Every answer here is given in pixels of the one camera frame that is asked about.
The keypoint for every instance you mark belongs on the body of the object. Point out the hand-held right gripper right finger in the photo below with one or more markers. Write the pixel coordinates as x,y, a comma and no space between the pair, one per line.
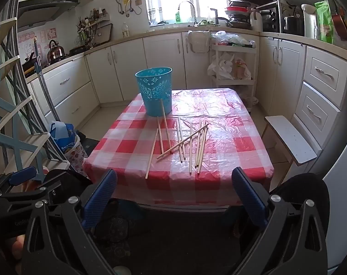
249,199

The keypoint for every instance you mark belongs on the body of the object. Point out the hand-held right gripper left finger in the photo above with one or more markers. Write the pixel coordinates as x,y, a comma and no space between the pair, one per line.
100,199

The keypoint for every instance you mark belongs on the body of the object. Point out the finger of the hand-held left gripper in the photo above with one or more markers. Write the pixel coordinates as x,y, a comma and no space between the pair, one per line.
21,176
59,182

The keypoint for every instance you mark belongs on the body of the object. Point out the pile of wooden chopsticks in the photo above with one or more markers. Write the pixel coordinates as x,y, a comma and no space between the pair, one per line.
183,141

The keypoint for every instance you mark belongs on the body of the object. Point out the blue perforated plastic basket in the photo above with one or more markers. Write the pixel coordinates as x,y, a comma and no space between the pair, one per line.
150,103

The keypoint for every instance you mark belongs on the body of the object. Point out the person's left hand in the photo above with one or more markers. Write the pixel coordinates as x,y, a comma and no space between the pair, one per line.
16,245

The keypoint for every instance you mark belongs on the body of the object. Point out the floral bag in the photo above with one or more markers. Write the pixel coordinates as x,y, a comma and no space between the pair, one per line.
77,157

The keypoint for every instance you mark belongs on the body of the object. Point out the dark patterned cloth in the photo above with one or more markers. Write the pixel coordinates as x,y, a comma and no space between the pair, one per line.
116,229

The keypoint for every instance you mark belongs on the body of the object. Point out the blue and white bag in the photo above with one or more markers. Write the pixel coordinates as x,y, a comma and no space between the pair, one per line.
60,134

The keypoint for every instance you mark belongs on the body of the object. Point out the black box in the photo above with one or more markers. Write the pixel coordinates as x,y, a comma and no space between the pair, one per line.
89,141

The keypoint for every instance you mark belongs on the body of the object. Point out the red checkered plastic tablecloth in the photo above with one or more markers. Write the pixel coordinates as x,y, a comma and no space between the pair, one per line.
233,137

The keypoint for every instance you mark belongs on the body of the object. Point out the white wooden stool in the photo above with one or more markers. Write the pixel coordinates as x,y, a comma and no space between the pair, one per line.
290,139

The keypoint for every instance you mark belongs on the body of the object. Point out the black wok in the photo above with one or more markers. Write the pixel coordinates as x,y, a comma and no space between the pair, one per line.
29,67

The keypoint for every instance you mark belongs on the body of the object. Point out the white rolling cart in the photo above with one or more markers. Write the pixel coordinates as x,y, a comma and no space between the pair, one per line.
233,83

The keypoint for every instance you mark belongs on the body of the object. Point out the steel kettle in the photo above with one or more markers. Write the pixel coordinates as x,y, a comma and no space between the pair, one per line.
56,53

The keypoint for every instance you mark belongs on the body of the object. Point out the printed plastic bag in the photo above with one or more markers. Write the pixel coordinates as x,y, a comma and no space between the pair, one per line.
242,68

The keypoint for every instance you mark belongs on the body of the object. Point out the black gas stove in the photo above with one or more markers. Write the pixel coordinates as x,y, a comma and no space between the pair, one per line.
76,50

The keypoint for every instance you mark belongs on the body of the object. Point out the white plastic bag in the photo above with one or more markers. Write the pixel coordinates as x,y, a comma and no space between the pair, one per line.
220,68

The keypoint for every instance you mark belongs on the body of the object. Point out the folding wooden rack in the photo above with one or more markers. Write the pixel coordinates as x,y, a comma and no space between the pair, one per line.
1,27

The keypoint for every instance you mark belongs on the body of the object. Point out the white lower kitchen cabinets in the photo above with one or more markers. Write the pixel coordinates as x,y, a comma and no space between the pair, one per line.
162,60

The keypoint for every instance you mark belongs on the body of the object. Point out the dark cutting board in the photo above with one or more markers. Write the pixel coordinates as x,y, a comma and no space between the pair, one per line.
104,34

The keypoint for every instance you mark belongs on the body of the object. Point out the clear plastic bags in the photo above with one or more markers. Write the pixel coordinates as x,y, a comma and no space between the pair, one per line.
232,38

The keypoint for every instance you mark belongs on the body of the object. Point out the white hanging bin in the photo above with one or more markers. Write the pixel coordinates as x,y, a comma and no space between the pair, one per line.
198,42

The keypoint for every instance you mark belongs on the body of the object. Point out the clear bottle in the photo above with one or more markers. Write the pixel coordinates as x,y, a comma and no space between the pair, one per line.
125,31

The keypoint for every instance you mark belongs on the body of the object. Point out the range hood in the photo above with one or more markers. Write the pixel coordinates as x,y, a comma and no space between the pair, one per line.
39,11

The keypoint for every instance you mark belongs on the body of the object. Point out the white plastic jug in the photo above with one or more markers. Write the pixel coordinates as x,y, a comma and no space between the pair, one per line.
256,21

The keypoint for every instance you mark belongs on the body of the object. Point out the black cooking pot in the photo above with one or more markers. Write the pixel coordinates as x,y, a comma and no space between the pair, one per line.
292,25

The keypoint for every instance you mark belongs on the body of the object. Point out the black toaster oven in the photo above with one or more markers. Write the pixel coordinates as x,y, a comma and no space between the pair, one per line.
269,20

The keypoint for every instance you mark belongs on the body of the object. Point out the stack of pots and pans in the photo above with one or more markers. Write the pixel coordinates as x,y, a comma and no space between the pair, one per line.
238,14

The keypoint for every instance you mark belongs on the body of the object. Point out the white electric kettle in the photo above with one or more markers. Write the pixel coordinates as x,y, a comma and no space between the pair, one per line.
309,20

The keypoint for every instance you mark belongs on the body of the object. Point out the chrome faucet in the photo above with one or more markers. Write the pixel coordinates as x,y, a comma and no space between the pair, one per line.
195,17

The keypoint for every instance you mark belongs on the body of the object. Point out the green packet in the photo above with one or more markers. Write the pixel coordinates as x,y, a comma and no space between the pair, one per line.
324,23

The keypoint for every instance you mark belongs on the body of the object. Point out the green dish soap bottle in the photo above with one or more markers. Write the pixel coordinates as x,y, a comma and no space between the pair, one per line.
178,17

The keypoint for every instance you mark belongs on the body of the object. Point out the copper pan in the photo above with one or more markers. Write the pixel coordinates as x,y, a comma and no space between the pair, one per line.
339,25

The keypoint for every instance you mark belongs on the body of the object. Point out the pink wall stickers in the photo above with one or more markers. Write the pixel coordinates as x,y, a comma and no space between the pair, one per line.
27,47

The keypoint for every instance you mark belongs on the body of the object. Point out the wall utensil rack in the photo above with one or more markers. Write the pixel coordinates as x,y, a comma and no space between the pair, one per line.
89,28

